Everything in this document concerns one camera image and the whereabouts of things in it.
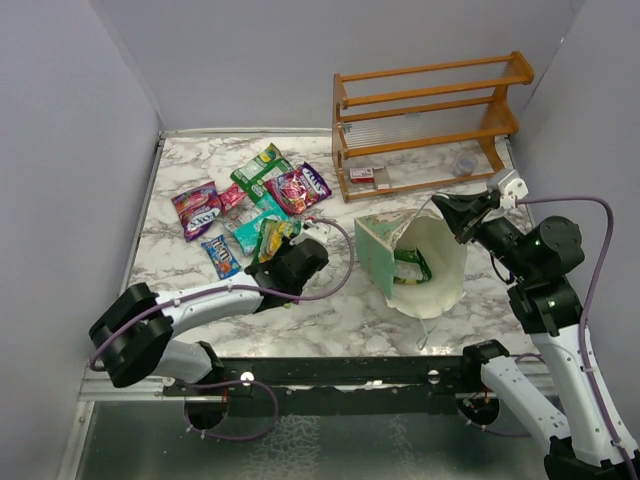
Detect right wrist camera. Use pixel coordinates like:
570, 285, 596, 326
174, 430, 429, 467
486, 169, 529, 209

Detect yellow green snack packet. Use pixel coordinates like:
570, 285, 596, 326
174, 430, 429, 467
252, 218, 302, 264

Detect small clear jar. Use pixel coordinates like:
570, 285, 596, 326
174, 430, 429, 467
452, 156, 478, 177

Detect green paper gift bag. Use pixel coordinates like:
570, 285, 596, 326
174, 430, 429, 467
354, 197, 467, 350

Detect grey metal bracket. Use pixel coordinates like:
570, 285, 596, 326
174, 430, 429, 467
373, 168, 392, 191

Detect teal tissue snack pack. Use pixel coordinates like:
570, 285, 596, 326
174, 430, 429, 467
224, 195, 289, 255

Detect red small snack packet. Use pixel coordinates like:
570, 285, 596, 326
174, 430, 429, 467
219, 183, 247, 213

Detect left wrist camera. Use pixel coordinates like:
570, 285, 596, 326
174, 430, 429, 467
296, 218, 331, 245

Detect blue M&M's packet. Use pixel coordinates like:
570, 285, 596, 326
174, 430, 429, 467
201, 235, 242, 280

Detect green candy packet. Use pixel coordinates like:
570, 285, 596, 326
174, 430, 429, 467
230, 143, 294, 203

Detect purple Fox's candy bag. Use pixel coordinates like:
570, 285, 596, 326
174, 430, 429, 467
171, 181, 222, 242

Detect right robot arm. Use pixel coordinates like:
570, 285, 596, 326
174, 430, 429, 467
431, 191, 639, 479

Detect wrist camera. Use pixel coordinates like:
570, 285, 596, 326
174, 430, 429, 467
296, 218, 331, 245
486, 169, 529, 209

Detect purple chocolate bar wrapper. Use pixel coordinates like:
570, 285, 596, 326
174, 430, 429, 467
265, 162, 332, 215

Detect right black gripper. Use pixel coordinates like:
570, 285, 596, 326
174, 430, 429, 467
435, 188, 537, 281

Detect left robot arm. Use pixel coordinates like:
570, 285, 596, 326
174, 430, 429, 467
89, 239, 328, 395

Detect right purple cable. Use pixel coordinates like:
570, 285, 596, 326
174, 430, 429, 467
519, 195, 640, 471

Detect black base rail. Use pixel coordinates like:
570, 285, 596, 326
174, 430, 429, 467
163, 356, 500, 423

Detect red white small box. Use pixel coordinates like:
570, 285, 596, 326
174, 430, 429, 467
349, 167, 375, 184

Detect wooden two-tier rack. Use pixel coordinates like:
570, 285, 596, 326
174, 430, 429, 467
331, 51, 535, 202

